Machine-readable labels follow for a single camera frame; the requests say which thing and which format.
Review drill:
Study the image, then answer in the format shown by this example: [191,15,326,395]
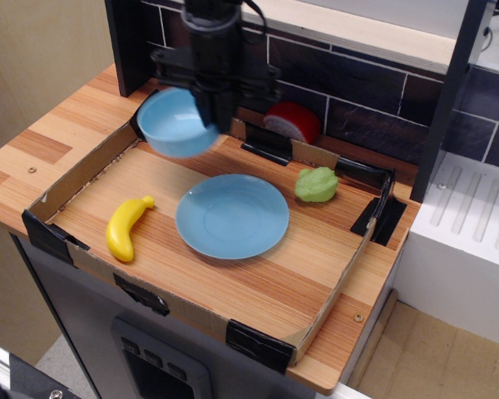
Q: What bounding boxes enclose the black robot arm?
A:
[151,1,280,133]

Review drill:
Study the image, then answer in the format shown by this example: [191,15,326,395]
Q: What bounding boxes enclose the light blue plate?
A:
[175,174,289,260]

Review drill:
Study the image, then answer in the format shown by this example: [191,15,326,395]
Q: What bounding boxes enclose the red white toy cheese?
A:
[263,101,322,144]

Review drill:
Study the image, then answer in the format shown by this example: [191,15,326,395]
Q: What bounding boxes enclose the taped cardboard tray border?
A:
[22,124,407,378]

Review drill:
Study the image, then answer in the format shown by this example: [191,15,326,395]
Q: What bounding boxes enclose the black device lower left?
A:
[0,353,80,399]

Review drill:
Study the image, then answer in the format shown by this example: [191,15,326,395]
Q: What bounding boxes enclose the dark left shelf post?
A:
[105,0,163,97]

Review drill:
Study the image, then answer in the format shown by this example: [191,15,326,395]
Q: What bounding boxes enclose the light blue bowl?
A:
[136,88,220,158]

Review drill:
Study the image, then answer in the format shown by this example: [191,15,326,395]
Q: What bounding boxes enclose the dark shelf post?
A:
[410,0,496,203]
[105,0,163,97]

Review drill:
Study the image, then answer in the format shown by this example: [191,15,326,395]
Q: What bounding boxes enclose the dark right shelf post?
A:
[410,0,496,203]

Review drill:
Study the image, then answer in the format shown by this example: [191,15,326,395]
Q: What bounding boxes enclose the white toy sink unit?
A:
[393,153,499,343]

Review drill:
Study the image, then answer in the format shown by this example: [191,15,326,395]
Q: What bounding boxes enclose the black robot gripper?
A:
[151,12,280,133]

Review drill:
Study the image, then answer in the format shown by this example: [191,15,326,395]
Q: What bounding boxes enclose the yellow toy banana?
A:
[106,195,155,262]

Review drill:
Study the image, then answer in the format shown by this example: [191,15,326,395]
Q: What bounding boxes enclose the grey toy oven front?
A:
[111,318,213,398]

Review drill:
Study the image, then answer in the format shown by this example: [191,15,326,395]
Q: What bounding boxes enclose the green toy lettuce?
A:
[294,167,338,203]

